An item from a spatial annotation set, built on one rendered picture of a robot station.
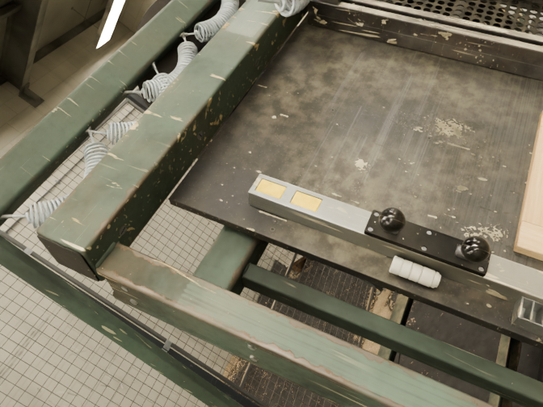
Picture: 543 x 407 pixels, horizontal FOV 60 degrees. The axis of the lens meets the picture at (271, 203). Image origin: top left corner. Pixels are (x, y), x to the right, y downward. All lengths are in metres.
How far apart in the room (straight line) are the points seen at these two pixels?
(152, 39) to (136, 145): 0.78
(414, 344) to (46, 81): 6.50
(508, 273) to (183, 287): 0.51
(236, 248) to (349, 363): 0.31
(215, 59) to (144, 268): 0.48
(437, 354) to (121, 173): 0.61
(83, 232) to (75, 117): 0.66
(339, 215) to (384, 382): 0.29
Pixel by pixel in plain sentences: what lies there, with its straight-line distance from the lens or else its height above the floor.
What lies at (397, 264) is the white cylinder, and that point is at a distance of 0.80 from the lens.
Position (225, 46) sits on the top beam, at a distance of 1.08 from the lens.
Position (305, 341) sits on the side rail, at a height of 1.54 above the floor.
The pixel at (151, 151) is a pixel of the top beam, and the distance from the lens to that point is 0.87.
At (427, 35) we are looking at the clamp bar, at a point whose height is 1.56.
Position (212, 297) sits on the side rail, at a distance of 0.74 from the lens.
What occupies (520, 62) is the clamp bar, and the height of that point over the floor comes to 1.37.
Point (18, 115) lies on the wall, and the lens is 6.56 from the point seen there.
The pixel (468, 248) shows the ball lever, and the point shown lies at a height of 1.45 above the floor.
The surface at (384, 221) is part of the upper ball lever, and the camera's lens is 0.69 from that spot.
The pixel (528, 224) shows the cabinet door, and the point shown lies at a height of 1.29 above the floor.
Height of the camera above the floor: 1.82
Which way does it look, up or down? 11 degrees down
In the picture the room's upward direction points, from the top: 53 degrees counter-clockwise
